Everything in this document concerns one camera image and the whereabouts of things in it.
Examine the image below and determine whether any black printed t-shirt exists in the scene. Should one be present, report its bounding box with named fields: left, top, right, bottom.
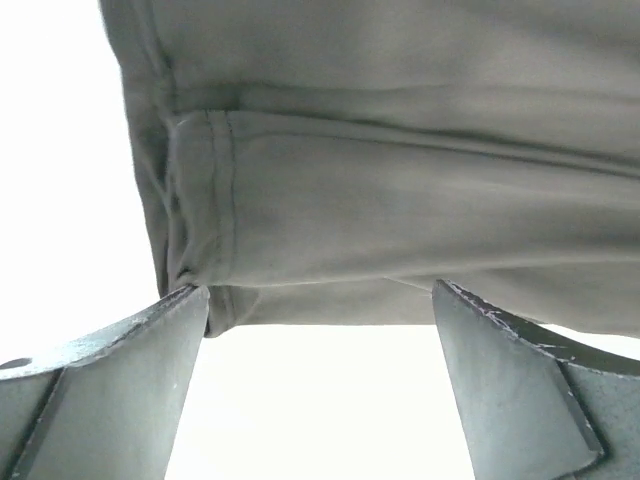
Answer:
left=101, top=1, right=639, bottom=337

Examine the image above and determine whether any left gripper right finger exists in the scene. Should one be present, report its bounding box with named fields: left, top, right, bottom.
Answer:
left=432, top=280, right=639, bottom=480

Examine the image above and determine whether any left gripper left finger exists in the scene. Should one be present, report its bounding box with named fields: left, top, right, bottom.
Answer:
left=1, top=286, right=209, bottom=480

